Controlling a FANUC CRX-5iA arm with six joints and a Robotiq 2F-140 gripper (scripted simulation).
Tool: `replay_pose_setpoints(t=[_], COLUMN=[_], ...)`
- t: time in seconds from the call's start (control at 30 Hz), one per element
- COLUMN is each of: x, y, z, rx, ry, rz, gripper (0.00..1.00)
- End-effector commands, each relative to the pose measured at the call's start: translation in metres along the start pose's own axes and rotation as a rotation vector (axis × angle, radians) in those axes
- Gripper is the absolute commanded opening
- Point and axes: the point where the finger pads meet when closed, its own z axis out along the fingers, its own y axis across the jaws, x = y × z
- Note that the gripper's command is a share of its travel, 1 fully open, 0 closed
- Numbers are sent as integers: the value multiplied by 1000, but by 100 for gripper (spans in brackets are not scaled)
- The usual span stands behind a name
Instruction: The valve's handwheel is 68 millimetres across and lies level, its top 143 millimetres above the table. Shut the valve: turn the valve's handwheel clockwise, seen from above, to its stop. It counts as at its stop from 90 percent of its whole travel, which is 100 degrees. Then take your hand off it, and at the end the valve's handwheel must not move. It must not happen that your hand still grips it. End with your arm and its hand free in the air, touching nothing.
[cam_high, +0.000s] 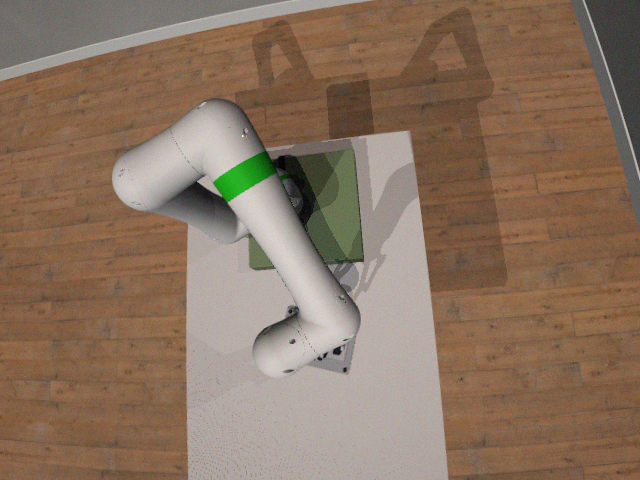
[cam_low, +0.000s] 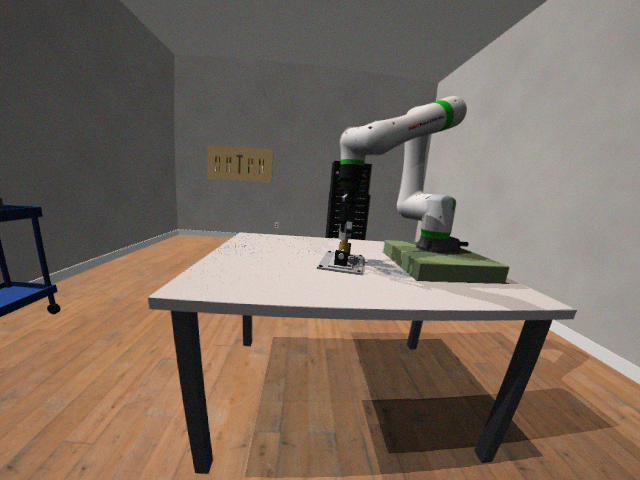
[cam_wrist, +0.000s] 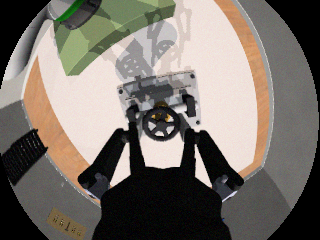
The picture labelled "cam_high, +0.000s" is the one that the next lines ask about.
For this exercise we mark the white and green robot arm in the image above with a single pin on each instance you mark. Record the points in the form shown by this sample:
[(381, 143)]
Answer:
[(217, 139)]

